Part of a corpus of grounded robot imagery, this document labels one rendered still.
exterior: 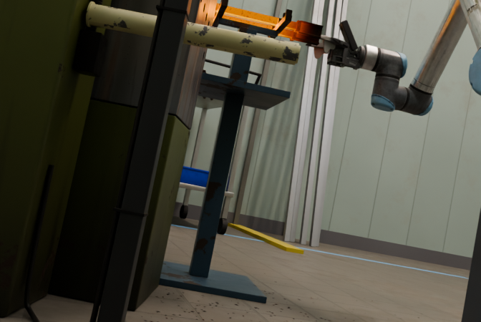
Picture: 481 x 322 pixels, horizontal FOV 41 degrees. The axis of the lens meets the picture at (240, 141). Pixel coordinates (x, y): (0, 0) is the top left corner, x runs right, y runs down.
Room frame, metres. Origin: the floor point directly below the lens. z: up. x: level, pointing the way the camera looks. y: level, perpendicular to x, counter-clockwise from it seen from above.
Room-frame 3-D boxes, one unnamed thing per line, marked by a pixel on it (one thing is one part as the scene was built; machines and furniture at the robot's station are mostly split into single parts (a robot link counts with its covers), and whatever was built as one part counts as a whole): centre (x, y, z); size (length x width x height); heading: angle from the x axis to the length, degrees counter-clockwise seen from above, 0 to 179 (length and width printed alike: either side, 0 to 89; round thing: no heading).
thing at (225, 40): (1.30, 0.14, 0.62); 0.44 x 0.05 x 0.05; 88
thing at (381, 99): (2.34, -0.50, 0.78); 0.12 x 0.09 x 0.12; 110
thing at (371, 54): (2.33, -0.40, 0.90); 0.10 x 0.05 x 0.09; 7
